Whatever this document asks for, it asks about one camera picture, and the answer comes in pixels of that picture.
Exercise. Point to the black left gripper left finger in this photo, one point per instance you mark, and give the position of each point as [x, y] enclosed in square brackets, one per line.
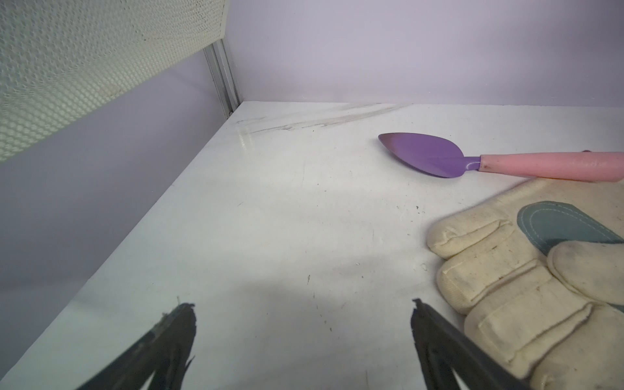
[158, 360]

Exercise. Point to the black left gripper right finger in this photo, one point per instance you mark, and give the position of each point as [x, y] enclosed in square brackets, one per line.
[447, 357]

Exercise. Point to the cream work glove on table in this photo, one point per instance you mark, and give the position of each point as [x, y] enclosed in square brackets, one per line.
[537, 273]

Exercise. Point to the purple trowel pink handle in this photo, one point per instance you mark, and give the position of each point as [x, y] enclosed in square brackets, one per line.
[442, 158]

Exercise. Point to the aluminium frame profiles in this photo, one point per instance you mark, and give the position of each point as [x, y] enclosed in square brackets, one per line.
[220, 68]

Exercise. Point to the white perforated wall shelf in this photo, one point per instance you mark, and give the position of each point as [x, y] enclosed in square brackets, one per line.
[61, 60]

